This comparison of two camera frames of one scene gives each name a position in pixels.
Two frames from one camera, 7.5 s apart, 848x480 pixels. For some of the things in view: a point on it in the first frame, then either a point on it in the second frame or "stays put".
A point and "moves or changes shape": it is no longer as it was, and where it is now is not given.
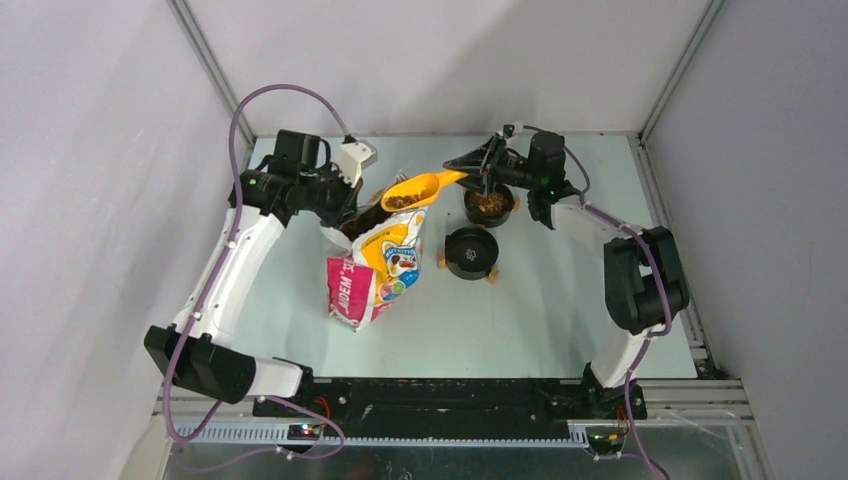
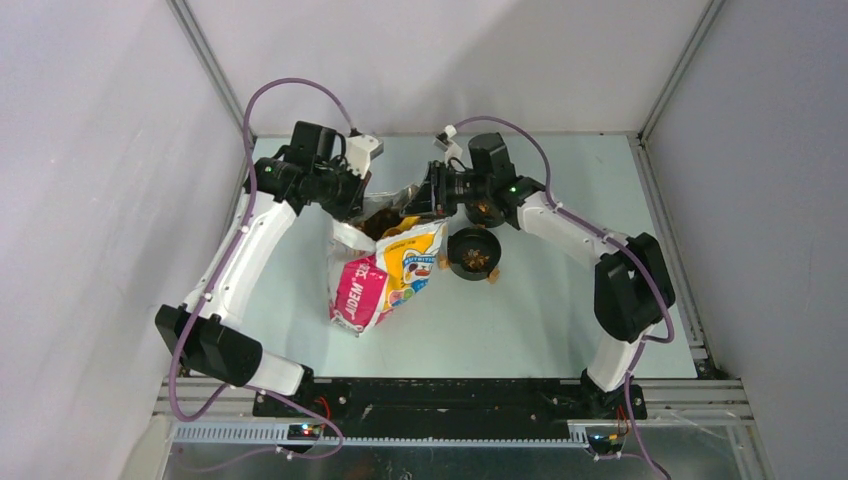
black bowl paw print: (470, 252) stays put
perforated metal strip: (277, 434) stays put
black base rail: (454, 408) stays put
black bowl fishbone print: (489, 210) stays put
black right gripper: (493, 159) → (434, 194)
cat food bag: (367, 273) moves or changes shape
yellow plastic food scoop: (418, 190) → (404, 225)
